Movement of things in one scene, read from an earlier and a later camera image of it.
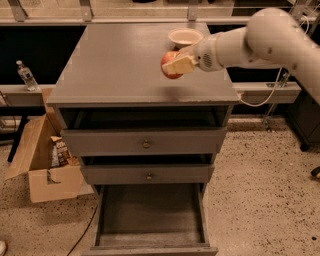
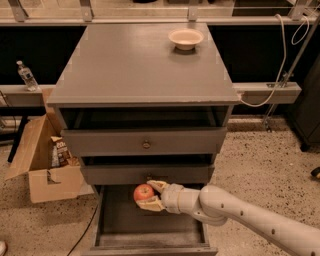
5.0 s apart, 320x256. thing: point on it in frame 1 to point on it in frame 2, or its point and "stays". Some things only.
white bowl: [185, 36] stays
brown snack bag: [60, 153] stays
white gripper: [205, 55] to [171, 198]
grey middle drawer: [146, 174] stays
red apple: [168, 57] to [142, 191]
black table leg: [24, 119] stays
